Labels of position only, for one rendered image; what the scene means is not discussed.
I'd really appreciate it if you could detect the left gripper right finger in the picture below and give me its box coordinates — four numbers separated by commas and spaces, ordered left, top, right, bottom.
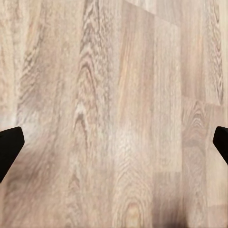
213, 126, 228, 165

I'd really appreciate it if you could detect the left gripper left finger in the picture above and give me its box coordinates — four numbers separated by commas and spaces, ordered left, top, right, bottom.
0, 126, 25, 184

